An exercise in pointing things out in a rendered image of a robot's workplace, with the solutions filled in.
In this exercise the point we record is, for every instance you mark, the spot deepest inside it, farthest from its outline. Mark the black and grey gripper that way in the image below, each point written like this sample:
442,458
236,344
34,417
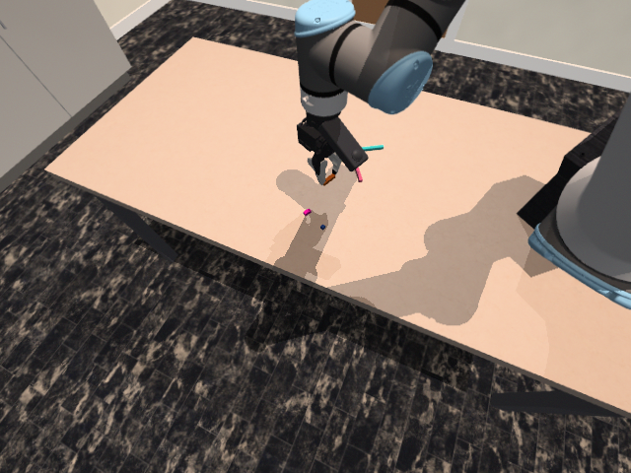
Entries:
311,139

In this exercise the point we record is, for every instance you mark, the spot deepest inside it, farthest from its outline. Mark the turquoise rod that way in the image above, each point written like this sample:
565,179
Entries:
373,148

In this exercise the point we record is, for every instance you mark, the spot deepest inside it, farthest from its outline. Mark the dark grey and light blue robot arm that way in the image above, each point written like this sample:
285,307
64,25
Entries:
588,236

